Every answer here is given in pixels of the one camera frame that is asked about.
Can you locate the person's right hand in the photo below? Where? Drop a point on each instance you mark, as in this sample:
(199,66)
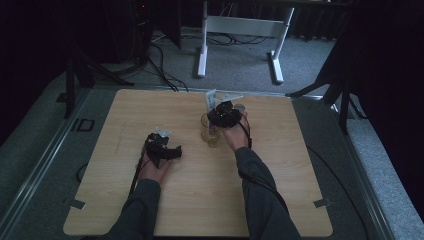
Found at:
(235,138)

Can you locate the black rectangular floor bracket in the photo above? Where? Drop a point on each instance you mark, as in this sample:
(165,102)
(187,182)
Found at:
(83,125)

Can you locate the clear glass cup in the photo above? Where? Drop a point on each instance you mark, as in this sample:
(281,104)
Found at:
(213,138)

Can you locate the round grey table grommet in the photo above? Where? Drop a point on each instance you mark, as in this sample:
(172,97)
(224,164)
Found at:
(240,106)

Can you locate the white desk frame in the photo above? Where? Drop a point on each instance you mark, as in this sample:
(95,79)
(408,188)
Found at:
(245,26)

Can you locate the person's left hand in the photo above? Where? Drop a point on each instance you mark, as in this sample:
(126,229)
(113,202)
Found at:
(153,174)

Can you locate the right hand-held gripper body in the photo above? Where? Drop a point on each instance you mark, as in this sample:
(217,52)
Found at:
(225,115)

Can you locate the dark equipment rack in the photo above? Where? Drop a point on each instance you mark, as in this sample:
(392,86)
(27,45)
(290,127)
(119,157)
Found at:
(141,26)

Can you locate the grey tape piece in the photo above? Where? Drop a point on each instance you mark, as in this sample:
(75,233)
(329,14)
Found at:
(322,202)
(76,203)

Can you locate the black stand with slanted legs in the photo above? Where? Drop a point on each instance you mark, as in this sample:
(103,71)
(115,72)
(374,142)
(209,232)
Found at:
(70,83)

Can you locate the black stand with dark drape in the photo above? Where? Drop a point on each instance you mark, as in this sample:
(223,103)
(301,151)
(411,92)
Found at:
(336,90)

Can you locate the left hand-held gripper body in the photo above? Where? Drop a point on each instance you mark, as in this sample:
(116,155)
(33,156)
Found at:
(155,146)

